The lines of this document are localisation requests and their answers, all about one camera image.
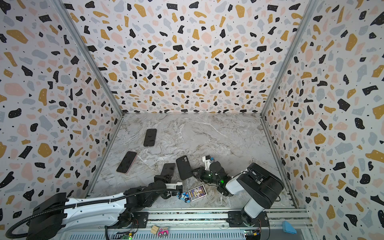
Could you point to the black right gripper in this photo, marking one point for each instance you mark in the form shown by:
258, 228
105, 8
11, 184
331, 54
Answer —
199, 172

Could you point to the black phone case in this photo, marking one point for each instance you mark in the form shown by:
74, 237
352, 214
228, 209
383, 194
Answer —
184, 168

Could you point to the large black phone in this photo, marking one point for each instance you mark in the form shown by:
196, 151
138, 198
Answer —
168, 172

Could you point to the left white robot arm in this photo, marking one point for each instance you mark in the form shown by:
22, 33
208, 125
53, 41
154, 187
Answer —
59, 213

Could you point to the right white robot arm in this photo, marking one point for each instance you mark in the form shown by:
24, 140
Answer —
263, 187

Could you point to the phone in pink case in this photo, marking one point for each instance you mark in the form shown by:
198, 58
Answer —
127, 162

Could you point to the purple card box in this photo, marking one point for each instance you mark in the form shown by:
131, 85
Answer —
197, 193

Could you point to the blue toy car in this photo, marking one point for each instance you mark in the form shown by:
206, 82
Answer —
184, 197

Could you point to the pink toy car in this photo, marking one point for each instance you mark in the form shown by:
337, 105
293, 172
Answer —
163, 232

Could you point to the small wooden block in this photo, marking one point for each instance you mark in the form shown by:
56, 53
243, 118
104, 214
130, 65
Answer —
155, 230

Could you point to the blue sponge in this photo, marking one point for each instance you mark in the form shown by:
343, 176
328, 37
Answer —
288, 228

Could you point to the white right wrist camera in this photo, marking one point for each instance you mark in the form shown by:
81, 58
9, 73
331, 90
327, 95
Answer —
207, 160

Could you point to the aluminium right corner post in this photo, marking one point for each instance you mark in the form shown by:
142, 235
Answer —
290, 54

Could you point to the aluminium corner post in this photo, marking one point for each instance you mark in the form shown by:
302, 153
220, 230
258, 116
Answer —
65, 16
290, 54

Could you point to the aluminium left corner post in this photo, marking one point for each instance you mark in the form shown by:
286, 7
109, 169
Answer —
65, 16

